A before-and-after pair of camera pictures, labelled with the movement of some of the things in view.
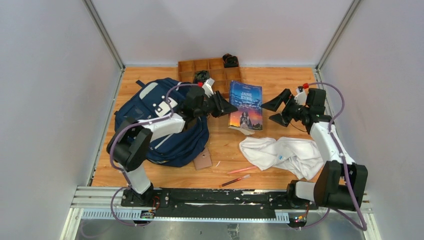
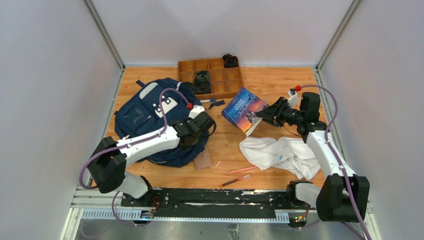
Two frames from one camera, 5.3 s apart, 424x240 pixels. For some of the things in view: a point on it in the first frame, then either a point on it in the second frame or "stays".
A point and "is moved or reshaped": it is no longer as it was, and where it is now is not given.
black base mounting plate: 217,203 stays
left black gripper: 216,104 to 191,139
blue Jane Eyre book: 247,99 is moved or reshaped
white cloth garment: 301,156 stays
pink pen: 243,169 stays
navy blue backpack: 162,97 stays
